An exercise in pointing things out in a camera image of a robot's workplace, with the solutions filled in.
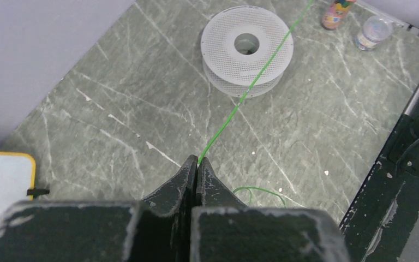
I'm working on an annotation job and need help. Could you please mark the clear small jar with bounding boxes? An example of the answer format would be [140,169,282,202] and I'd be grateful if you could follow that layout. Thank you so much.
[355,15,394,51]

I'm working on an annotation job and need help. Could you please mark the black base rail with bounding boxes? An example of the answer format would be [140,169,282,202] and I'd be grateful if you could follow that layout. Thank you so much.
[339,98,419,261]

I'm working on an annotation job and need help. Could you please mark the pink capped small bottle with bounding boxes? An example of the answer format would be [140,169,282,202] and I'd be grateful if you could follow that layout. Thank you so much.
[321,0,356,30]

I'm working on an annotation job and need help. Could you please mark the green cable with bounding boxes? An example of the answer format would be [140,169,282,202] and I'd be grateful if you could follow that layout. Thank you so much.
[197,0,317,207]

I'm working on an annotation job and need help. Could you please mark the white perforated filament spool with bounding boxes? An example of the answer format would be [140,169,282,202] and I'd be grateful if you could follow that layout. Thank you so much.
[200,5,294,98]

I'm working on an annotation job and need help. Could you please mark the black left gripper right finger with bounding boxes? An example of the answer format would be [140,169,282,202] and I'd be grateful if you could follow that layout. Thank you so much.
[190,158,350,261]

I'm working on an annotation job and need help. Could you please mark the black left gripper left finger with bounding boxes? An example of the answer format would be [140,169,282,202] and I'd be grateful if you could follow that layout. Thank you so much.
[0,155,198,261]

